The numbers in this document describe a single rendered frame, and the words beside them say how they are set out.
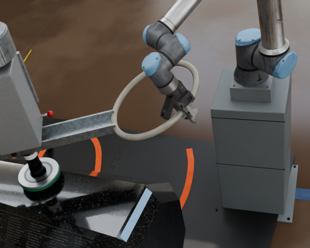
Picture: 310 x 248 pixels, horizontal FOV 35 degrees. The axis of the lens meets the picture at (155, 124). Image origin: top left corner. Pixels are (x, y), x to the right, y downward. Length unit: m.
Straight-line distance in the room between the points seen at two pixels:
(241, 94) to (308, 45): 2.12
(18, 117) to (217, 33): 3.13
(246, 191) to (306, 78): 1.52
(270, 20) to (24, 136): 1.24
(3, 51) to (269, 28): 1.19
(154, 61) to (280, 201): 1.51
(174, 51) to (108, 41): 3.28
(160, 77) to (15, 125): 0.70
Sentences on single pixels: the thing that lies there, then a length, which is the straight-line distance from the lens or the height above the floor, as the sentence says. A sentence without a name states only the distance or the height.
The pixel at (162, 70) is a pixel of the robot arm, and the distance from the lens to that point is 2.00.
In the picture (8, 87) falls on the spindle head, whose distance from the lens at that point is 2.16.
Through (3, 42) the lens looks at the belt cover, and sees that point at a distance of 2.11.
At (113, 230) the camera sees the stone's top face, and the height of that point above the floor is 0.80.
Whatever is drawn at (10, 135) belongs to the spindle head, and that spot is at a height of 1.21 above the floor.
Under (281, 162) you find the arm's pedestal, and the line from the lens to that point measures 2.92.
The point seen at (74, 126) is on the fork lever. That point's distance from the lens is 2.48.
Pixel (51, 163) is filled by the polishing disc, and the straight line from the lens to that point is 2.63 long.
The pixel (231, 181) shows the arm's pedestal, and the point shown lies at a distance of 3.10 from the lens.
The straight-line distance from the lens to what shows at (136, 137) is 2.21.
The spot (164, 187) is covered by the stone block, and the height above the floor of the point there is 0.63.
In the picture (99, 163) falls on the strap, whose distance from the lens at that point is 3.78.
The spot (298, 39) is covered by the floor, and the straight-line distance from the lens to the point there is 4.87.
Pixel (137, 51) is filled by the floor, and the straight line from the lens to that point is 4.98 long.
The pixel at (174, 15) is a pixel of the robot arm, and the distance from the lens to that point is 2.15.
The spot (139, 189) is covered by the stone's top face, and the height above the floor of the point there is 0.80.
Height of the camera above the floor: 2.56
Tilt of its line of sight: 40 degrees down
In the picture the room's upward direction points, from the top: 12 degrees counter-clockwise
